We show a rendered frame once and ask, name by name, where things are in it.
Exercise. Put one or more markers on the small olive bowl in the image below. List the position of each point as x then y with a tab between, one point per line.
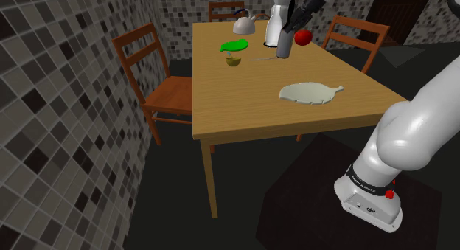
233	62

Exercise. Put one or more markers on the brown wooden chair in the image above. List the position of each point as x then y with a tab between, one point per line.
226	12
359	30
169	93

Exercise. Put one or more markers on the silver kettle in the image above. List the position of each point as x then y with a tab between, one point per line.
243	26

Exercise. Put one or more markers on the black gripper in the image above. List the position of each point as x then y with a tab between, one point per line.
306	9

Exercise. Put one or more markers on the green leaf-shaped plate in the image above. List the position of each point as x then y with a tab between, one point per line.
234	44

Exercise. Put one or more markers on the wooden dining table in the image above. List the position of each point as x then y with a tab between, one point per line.
244	109

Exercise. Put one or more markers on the red apple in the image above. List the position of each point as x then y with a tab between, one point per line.
303	38

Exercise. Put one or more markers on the thin metal knife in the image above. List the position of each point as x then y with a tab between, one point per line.
262	58

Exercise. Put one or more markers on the white leaf-shaped plate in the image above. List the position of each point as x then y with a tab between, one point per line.
307	93

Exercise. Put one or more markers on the grey cylindrical cup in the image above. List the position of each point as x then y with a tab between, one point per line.
284	46

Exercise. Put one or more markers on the dark wooden door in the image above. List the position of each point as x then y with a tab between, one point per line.
391	15

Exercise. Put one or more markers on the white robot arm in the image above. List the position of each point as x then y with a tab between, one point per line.
406	134

